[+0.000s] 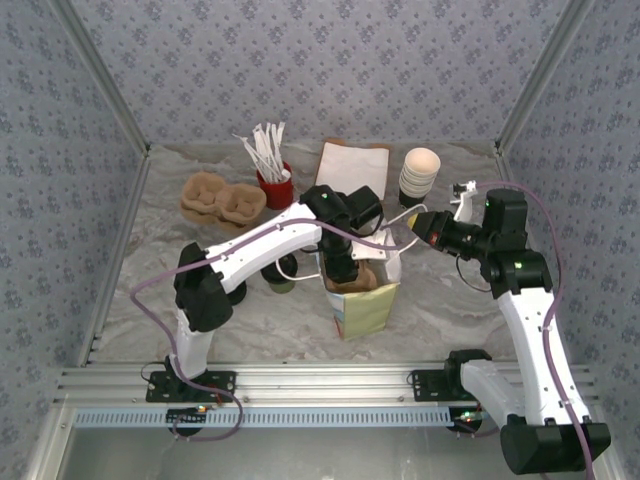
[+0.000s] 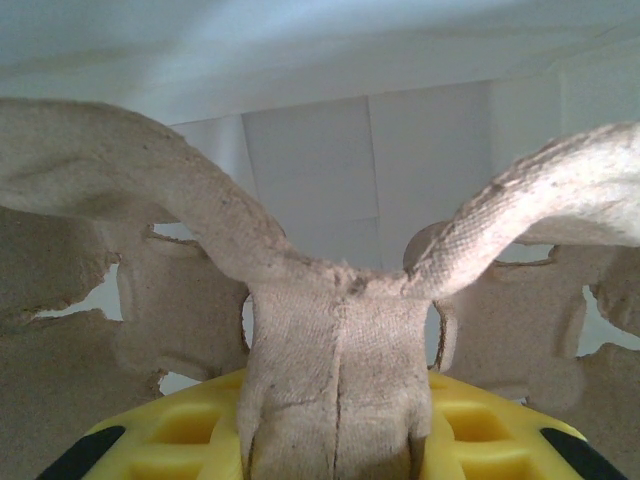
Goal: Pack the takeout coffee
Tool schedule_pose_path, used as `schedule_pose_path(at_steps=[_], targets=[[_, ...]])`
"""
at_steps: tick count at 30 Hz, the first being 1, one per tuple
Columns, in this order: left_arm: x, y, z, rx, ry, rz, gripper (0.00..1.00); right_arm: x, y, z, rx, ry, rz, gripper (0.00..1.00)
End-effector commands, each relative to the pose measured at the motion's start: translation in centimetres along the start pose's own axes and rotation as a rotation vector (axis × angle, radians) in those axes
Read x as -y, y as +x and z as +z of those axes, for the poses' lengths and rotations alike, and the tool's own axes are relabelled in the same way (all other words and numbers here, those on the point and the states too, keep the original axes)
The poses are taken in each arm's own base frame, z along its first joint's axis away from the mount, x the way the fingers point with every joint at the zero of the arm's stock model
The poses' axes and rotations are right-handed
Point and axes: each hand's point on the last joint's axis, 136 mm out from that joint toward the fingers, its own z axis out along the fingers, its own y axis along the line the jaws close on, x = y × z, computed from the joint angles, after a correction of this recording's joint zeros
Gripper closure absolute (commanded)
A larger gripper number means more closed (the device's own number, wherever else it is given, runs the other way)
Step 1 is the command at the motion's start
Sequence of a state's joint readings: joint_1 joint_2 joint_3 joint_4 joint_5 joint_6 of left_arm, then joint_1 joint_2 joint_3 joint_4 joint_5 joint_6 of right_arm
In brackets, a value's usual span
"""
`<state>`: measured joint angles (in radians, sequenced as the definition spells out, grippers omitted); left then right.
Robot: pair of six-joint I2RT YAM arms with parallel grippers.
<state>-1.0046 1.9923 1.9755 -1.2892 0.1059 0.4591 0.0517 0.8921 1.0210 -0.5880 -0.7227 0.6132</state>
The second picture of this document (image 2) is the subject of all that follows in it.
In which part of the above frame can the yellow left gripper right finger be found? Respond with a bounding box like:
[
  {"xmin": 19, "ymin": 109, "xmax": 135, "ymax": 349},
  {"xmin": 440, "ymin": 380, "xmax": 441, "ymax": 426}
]
[{"xmin": 419, "ymin": 372, "xmax": 626, "ymax": 480}]

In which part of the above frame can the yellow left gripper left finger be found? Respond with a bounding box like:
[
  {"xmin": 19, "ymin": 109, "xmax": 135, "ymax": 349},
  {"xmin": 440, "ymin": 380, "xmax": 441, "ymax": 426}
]
[{"xmin": 37, "ymin": 368, "xmax": 251, "ymax": 480}]

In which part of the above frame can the single pulp cup carrier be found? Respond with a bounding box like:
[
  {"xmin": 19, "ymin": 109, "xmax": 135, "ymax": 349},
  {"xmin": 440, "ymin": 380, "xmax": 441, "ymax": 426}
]
[{"xmin": 0, "ymin": 98, "xmax": 640, "ymax": 480}]

